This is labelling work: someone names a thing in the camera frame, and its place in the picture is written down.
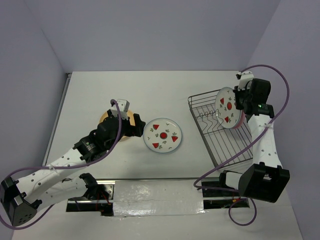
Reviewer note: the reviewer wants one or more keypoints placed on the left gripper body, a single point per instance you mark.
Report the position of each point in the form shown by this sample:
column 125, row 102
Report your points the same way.
column 126, row 129

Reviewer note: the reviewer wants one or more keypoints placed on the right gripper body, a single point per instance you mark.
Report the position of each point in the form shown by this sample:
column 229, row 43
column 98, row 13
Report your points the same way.
column 247, row 97

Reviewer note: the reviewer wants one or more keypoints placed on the yellow plate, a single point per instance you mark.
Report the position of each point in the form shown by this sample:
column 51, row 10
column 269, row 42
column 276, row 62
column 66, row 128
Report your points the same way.
column 130, row 115

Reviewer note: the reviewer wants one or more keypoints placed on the pink plate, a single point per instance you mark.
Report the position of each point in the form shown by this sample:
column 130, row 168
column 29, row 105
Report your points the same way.
column 240, row 121

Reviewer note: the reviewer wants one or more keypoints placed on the white strawberry plate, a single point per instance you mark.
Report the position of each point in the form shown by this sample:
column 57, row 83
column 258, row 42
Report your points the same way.
column 225, row 108
column 162, row 135

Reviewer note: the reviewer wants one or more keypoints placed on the wire dish rack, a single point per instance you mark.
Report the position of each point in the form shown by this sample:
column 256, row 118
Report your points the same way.
column 221, row 143

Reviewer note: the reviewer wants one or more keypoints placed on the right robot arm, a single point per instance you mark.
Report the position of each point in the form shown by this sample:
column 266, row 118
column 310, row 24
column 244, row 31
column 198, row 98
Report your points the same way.
column 265, row 179

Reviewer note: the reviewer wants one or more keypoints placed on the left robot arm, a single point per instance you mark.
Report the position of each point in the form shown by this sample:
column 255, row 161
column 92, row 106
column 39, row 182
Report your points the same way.
column 23, row 198

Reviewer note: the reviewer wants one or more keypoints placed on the silver taped panel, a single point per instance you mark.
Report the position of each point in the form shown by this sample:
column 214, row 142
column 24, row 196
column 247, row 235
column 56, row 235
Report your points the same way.
column 156, row 198

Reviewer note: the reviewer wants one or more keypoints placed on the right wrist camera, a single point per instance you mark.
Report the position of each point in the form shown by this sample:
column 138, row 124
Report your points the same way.
column 244, row 78

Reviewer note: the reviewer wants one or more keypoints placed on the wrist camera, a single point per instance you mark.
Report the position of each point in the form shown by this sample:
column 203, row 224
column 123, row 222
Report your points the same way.
column 123, row 105
column 244, row 78

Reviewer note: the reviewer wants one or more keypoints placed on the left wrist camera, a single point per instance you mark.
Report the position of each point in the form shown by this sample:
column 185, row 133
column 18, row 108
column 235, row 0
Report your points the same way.
column 123, row 105

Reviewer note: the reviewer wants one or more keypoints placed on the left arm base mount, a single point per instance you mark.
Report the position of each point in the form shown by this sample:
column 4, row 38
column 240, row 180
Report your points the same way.
column 98, row 197

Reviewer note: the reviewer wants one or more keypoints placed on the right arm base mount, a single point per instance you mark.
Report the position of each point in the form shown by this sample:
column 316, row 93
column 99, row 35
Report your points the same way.
column 216, row 198

